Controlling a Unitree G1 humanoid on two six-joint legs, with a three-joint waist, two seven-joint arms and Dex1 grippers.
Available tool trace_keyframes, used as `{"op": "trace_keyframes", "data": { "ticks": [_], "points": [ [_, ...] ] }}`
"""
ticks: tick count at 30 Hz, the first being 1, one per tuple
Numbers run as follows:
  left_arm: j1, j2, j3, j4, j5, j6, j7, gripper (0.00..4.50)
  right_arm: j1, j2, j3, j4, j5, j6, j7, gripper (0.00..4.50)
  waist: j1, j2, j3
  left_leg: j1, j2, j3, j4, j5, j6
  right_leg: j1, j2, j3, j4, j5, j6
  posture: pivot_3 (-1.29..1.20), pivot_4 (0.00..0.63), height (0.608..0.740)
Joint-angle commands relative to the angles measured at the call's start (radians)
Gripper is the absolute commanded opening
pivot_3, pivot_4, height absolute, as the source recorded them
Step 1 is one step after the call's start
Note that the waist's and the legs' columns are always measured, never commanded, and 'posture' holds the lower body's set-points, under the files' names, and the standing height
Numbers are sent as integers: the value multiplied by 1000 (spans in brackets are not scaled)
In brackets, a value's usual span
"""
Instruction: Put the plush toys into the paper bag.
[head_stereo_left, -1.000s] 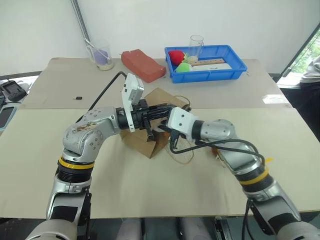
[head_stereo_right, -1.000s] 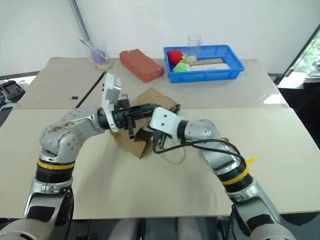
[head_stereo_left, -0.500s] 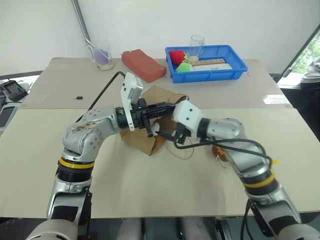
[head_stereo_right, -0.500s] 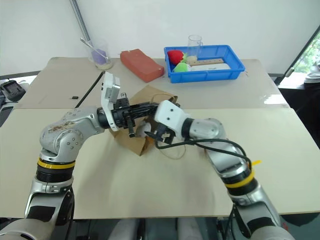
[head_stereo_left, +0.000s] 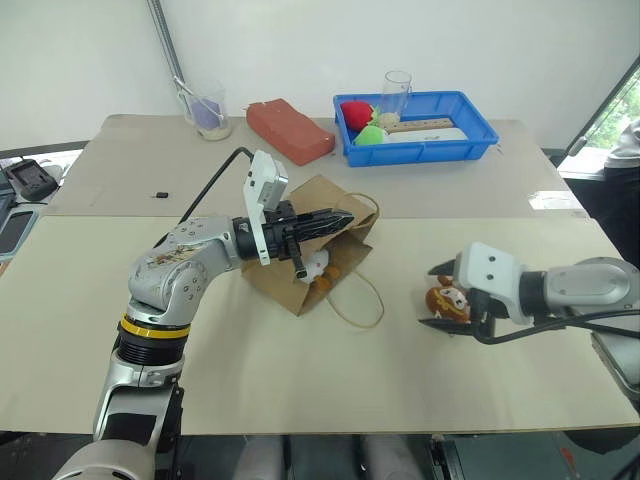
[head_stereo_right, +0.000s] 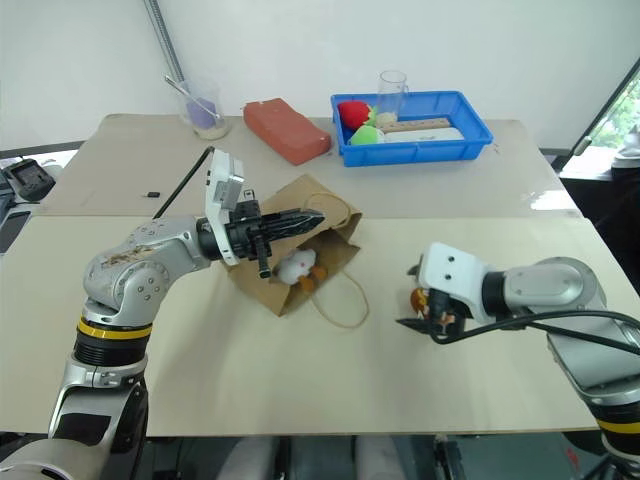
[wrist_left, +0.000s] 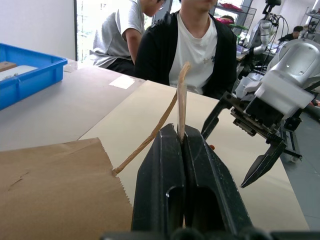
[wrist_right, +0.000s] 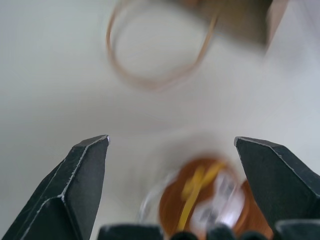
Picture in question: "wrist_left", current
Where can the person in black shirt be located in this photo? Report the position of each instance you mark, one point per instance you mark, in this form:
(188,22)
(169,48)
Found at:
(293,33)

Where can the beige cardboard sheet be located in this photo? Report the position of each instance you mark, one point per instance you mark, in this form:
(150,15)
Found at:
(120,117)

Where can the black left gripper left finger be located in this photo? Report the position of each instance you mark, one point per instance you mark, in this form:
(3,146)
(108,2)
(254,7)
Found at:
(160,170)

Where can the brown paper bag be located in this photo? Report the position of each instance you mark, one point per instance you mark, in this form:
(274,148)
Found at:
(62,190)

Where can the white foam block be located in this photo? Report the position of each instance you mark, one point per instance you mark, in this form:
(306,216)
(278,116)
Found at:
(17,71)

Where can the small wooden block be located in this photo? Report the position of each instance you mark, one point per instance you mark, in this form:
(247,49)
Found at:
(6,65)

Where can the white paper label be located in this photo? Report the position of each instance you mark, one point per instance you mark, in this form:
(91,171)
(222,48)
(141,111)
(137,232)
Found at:
(122,81)

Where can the person in grey t-shirt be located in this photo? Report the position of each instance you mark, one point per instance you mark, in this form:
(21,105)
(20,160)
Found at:
(117,37)

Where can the white crumpled cloth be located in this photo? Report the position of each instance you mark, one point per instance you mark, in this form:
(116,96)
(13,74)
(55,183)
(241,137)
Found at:
(247,87)

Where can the person in black cardigan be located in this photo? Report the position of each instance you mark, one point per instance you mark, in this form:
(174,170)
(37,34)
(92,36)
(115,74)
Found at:
(192,45)

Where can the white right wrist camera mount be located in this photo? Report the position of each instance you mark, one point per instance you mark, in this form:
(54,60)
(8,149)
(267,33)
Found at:
(285,95)

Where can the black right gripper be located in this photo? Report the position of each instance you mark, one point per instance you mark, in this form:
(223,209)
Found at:
(260,115)

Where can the small orange object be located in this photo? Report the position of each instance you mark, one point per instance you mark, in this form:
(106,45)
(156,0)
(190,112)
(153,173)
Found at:
(212,147)

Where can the blue plastic bin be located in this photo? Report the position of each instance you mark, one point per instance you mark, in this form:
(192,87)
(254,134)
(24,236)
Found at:
(32,75)

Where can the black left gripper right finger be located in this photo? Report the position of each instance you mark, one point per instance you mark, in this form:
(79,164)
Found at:
(210,180)

